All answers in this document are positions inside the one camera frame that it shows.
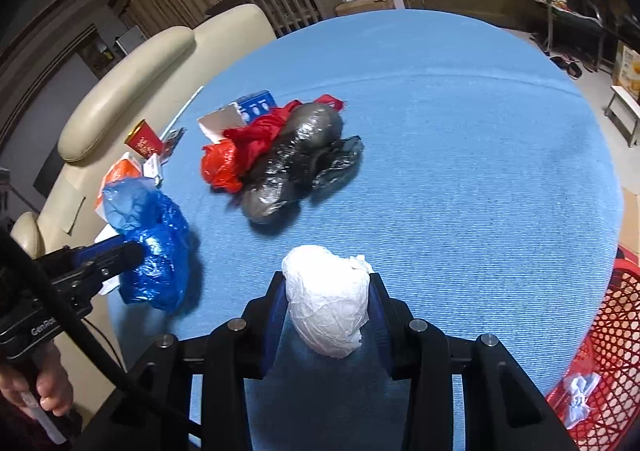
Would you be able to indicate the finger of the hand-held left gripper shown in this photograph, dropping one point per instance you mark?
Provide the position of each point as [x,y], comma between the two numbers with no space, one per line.
[100,250]
[122,261]

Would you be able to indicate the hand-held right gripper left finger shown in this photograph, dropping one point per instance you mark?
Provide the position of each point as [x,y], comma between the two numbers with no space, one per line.
[275,341]

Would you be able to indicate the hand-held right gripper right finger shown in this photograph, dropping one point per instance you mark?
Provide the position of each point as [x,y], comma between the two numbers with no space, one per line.
[379,336]

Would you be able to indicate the blue plastic bag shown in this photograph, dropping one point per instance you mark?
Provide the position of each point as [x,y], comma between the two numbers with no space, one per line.
[150,241]

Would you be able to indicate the white plastic bag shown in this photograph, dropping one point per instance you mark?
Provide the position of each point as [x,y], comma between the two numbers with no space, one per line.
[325,301]

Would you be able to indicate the orange-red plastic bag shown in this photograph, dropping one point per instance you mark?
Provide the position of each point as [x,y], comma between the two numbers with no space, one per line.
[220,166]

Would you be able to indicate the small black plastic bag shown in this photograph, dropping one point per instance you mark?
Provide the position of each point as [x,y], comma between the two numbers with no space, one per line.
[342,156]

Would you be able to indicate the large grey-black plastic bag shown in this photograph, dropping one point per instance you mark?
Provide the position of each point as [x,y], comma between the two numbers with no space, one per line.
[310,126]

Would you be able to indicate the red plastic basket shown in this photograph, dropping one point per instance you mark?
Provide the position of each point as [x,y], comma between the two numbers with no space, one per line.
[620,321]

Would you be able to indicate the person's left hand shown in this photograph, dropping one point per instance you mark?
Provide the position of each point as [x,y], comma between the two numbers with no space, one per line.
[52,381]

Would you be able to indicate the beige paper card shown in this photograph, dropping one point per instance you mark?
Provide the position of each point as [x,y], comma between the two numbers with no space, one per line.
[72,213]

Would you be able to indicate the orange and white packet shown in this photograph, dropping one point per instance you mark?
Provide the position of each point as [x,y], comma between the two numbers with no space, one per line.
[117,171]

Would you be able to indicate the white printed carton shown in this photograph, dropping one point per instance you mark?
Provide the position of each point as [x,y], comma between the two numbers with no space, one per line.
[152,171]

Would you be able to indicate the red box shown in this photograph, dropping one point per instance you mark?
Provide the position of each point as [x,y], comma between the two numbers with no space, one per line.
[145,141]

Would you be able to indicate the small dark printed box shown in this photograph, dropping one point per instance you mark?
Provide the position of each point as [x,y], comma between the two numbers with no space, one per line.
[172,141]

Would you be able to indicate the white plastic strip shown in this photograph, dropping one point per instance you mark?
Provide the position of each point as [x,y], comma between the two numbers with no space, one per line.
[182,111]

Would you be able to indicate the cream leather sofa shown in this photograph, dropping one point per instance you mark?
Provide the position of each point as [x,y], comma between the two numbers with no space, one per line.
[125,71]

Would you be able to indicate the blue cloth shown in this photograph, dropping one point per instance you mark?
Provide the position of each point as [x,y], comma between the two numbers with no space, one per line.
[450,156]

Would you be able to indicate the dark red plastic bag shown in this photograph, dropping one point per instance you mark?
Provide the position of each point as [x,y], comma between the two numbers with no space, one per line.
[265,123]

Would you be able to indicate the blue and white carton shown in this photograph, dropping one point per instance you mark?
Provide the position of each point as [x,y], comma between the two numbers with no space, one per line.
[255,106]

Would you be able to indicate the white crumpled tissue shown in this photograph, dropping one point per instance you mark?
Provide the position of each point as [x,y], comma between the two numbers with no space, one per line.
[580,396]

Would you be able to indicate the white appliance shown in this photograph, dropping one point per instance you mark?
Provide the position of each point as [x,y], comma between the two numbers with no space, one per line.
[130,38]

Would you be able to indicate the dark brown slipper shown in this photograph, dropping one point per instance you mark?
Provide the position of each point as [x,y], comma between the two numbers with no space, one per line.
[575,70]
[558,62]

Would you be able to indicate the small cardboard box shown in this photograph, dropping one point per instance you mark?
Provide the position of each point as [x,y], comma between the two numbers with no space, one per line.
[365,5]

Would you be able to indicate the white stool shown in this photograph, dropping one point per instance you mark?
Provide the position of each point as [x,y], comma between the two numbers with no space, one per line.
[625,106]

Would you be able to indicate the yellow printed box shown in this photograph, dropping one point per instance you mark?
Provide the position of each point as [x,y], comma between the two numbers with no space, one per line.
[629,68]

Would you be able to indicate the black chair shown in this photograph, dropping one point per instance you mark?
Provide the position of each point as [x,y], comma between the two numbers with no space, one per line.
[585,26]

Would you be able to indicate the wooden slatted frame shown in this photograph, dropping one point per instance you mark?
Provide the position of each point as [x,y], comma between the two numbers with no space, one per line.
[285,6]

